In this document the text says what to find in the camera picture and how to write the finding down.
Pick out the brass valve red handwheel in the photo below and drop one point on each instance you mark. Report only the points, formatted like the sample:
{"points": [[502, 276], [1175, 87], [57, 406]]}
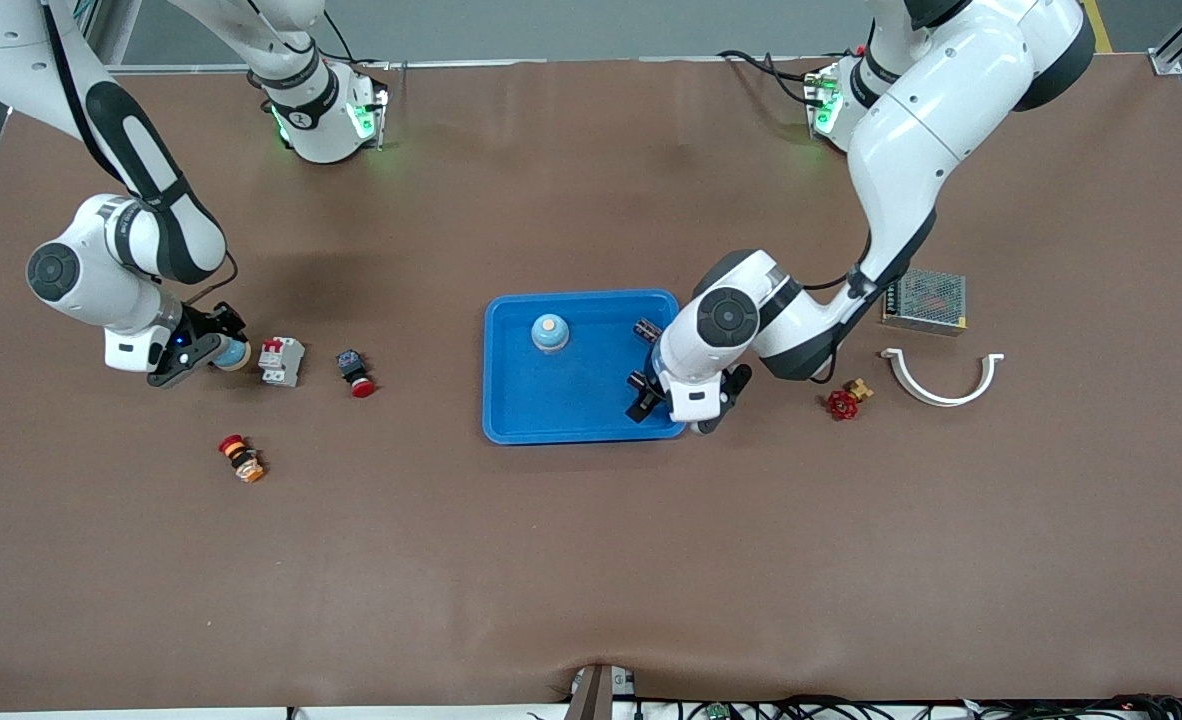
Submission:
{"points": [[842, 405]]}

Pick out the light blue call bell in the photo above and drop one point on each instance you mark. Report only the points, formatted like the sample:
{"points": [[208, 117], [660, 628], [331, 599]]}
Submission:
{"points": [[236, 355], [549, 335]]}

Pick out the red yellow push button switch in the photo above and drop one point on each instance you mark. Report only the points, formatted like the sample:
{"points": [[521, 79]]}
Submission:
{"points": [[241, 458]]}

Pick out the silver table edge rail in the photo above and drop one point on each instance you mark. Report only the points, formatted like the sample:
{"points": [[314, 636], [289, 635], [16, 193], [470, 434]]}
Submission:
{"points": [[171, 68]]}

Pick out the small black terminal block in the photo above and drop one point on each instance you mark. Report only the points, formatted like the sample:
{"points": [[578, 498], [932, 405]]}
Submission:
{"points": [[648, 331]]}

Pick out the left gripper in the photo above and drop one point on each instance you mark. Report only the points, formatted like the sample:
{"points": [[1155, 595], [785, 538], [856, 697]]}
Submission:
{"points": [[645, 382]]}

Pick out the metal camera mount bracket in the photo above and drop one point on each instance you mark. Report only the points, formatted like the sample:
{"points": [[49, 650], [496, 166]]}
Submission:
{"points": [[596, 695]]}

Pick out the blue plastic tray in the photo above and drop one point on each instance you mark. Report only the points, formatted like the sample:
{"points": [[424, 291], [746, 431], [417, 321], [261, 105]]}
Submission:
{"points": [[581, 390]]}

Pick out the white half-round pipe clamp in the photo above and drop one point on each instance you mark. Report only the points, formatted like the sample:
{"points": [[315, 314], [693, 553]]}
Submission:
{"points": [[941, 400]]}

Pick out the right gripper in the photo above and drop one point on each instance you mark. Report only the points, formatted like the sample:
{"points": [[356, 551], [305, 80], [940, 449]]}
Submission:
{"points": [[202, 327]]}

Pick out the metal mesh power supply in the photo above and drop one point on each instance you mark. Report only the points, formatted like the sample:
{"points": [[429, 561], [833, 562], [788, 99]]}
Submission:
{"points": [[931, 300]]}

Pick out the white circuit breaker red switch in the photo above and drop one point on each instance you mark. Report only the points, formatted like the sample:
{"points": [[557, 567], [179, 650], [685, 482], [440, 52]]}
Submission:
{"points": [[281, 362]]}

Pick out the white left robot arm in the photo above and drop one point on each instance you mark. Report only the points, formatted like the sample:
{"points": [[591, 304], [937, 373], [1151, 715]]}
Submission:
{"points": [[911, 130]]}

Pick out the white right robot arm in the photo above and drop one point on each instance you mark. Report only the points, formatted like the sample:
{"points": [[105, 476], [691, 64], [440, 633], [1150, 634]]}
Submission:
{"points": [[101, 270]]}

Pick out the black red emergency stop button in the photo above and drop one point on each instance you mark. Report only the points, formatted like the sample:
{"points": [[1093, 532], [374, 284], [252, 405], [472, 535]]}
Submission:
{"points": [[354, 370]]}

